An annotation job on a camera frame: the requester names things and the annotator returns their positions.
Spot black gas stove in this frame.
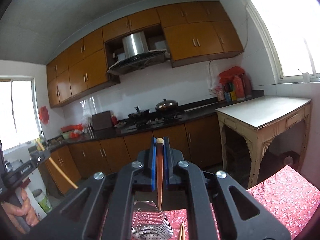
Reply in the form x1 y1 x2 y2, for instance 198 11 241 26
123 114 183 132

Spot steel range hood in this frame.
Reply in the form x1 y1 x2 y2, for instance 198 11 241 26
105 30 170 75

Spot person's left hand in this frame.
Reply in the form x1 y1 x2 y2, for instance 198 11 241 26
1 189 39 234

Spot black wok with handle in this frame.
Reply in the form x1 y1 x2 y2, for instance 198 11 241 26
128 106 150 120

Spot old cream side table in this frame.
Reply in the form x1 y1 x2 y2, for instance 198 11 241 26
216 96 312 189

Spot window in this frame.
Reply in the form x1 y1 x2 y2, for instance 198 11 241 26
1 79 40 151
243 0 319 82

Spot dark wooden cutting board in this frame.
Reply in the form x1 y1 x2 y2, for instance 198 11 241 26
92 111 113 131

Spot red floral tablecloth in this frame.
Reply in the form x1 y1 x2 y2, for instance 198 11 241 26
100 165 320 240

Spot black lidded pot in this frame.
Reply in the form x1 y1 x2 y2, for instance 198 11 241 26
155 99 178 111

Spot red plastic bag on wall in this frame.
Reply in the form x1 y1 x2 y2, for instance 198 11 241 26
39 106 49 125

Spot red bottle on counter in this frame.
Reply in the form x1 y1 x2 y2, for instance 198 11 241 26
111 113 118 126

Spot lower wooden kitchen cabinets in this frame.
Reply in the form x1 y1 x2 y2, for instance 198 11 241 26
46 114 222 194

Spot red basin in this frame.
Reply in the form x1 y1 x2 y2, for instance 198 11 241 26
60 124 84 133

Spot dark sauce bottle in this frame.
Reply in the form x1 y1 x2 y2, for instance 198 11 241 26
241 74 252 99

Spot metal wire utensil holder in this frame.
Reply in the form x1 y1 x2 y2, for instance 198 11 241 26
131 201 174 240

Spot green bowl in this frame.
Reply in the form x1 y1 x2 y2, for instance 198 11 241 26
61 131 72 140

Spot right window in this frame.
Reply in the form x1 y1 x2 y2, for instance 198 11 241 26
243 0 319 82

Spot large orange oil bottle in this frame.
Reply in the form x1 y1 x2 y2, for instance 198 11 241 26
233 75 245 101

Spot wooden chopstick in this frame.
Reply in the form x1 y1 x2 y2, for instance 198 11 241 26
36 141 78 189
178 222 184 240
156 138 164 211
181 222 185 240

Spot left window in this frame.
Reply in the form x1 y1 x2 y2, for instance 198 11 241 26
1 79 40 151

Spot upper wooden wall cabinets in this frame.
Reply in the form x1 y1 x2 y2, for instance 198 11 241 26
47 1 244 107

